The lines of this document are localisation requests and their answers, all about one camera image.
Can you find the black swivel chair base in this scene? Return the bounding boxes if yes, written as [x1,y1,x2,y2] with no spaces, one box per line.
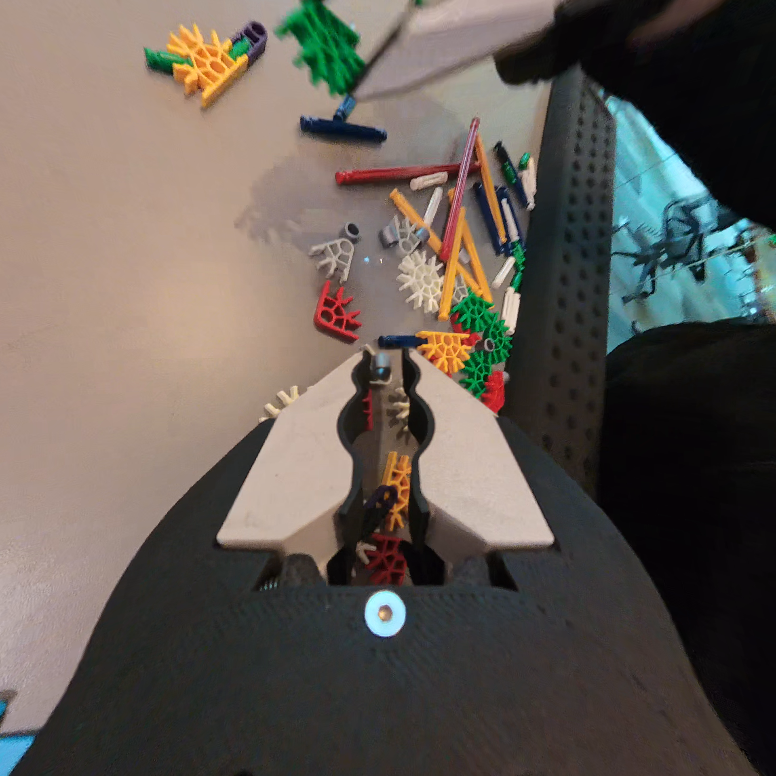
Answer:
[612,194,776,316]

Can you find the yellow half-circle connector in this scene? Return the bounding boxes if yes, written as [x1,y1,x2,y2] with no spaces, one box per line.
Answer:
[167,23,249,110]

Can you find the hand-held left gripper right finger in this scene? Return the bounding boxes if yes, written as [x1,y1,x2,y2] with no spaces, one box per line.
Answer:
[400,350,557,584]

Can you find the dark cloth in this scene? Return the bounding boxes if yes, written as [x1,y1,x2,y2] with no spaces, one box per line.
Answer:
[597,321,776,776]

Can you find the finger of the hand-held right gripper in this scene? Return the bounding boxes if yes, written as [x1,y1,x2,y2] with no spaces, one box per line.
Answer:
[352,0,565,102]

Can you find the green fan connector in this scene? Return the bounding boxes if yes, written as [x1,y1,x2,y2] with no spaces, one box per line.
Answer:
[276,0,367,96]

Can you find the pile of colourful toy pieces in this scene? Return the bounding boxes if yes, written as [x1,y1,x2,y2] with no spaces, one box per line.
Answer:
[257,118,537,586]

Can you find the purple clip connector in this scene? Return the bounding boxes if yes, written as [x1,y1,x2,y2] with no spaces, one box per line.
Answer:
[232,21,269,66]

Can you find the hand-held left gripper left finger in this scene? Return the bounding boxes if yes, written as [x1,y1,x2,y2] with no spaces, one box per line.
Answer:
[217,350,372,586]

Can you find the black perforated office chair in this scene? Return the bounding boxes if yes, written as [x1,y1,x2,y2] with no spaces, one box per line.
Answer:
[506,67,617,498]

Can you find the person's right forearm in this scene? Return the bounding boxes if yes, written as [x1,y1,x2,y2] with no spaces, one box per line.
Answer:
[597,0,776,230]

